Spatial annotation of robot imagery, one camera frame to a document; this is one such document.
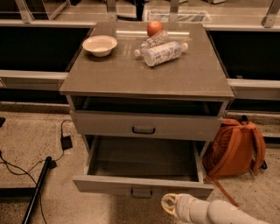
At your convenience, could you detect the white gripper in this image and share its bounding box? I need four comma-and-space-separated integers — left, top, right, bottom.
161, 193, 195, 223

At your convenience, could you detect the grey drawer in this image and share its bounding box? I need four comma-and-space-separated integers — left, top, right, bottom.
73, 136, 214, 199
70, 110, 222, 141

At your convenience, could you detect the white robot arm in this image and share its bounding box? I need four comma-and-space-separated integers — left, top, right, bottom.
161, 193, 269, 224

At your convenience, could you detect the grey drawer cabinet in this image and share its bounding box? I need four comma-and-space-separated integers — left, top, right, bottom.
59, 20, 235, 165

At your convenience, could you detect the orange backpack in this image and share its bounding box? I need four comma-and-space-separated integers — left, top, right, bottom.
202, 115, 268, 207

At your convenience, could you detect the black power adapter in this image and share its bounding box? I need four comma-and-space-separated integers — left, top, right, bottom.
60, 136, 73, 151

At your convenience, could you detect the labelled plastic water bottle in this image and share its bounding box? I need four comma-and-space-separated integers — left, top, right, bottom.
143, 41, 188, 67

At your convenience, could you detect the black metal stand leg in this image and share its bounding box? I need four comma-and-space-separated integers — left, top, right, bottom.
0, 157, 56, 224

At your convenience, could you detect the clear plastic water bottle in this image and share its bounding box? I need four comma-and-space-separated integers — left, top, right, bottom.
134, 30, 169, 57

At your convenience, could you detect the white bowl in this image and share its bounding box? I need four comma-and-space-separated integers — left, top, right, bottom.
82, 35, 117, 57

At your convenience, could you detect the red apple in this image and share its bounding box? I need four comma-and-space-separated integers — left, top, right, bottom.
147, 21, 163, 37

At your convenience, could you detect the black cable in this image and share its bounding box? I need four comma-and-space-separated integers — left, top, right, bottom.
0, 119, 73, 224

